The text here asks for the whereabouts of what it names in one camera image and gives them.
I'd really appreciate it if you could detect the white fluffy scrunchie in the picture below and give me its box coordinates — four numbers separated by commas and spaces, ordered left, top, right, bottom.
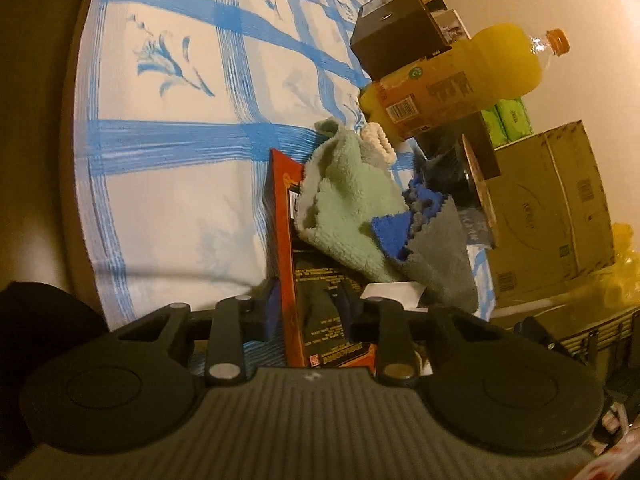
361, 122, 399, 164

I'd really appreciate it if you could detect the yellow plastic bag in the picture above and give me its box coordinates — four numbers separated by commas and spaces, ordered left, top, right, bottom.
597, 222, 640, 312

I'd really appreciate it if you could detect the blue checked white sheet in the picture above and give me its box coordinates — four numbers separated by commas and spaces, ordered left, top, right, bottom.
74, 0, 497, 378

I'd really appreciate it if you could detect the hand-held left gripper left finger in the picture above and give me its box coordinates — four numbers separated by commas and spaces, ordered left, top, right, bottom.
112, 277, 282, 387

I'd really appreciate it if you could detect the green tissue pack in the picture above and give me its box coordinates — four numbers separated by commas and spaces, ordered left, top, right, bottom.
480, 107, 508, 149
497, 97, 534, 142

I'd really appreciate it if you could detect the dark brown box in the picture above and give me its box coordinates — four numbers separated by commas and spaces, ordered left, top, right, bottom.
349, 0, 454, 81

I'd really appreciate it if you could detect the orange juice bottle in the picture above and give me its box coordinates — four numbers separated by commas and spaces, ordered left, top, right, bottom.
360, 22, 571, 142

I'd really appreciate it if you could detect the dark slatted crate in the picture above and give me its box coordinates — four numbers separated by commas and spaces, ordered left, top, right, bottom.
515, 305, 640, 411

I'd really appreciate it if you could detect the blue microfibre cloth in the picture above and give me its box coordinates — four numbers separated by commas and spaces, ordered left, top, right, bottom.
371, 180, 447, 262

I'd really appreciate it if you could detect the white paper card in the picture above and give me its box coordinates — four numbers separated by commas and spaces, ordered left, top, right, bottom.
360, 282, 424, 309

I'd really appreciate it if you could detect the red flat box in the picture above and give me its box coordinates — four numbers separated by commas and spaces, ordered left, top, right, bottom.
262, 148, 377, 372

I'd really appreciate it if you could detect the grey microfibre cloth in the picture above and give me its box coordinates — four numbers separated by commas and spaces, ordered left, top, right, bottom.
399, 195, 481, 314

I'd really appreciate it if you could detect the white photo box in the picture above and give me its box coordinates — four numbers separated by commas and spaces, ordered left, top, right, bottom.
433, 9, 472, 44

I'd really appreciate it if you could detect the green fluffy towel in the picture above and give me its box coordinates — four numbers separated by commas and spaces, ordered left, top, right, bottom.
294, 117, 408, 284

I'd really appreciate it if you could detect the red white printed packet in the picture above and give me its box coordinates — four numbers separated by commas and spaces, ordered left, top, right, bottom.
565, 422, 640, 480

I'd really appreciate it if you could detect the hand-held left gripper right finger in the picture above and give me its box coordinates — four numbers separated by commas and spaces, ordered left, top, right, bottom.
338, 286, 497, 386

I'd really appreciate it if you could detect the instant noodle bowl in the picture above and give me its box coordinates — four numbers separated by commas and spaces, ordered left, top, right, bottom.
417, 135, 501, 249

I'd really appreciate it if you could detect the large cardboard box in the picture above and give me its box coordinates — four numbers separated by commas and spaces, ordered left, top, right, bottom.
482, 120, 616, 311

